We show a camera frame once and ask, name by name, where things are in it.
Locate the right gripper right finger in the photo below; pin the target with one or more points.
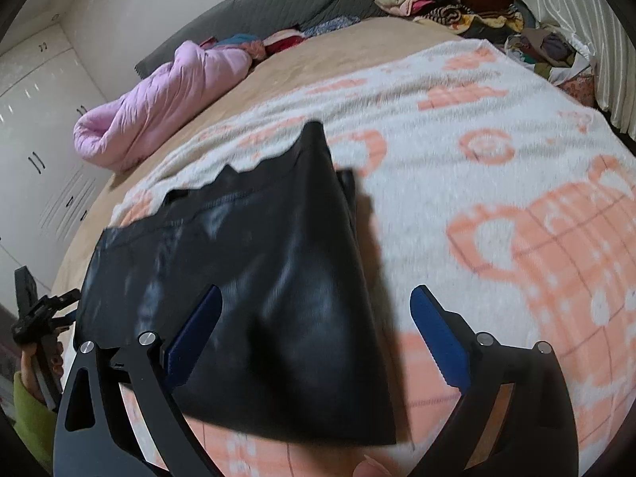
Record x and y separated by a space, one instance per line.
438 329

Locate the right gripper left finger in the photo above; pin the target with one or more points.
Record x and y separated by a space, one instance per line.
184 350

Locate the black leather jacket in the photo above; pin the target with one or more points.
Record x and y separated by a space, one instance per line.
294 355

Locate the green left sleeve forearm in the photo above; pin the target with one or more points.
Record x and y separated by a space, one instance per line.
34 424

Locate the red and blue clothes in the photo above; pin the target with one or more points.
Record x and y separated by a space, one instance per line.
260 49

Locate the pile of mixed clothes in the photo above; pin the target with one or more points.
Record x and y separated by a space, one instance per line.
512 28

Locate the person's left hand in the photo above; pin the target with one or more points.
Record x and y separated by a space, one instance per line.
28 377

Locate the white glossy wardrobe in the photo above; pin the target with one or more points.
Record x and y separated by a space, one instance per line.
46 188

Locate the white orange patterned blanket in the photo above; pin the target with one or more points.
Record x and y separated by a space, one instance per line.
512 202

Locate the pink quilted comforter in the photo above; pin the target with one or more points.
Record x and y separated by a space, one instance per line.
119 134

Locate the tan bed sheet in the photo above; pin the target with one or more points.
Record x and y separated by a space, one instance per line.
332 55

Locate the white satin curtain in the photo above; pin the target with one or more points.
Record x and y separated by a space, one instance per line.
593 27

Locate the grey upholstered headboard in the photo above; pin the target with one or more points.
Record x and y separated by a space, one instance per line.
259 18

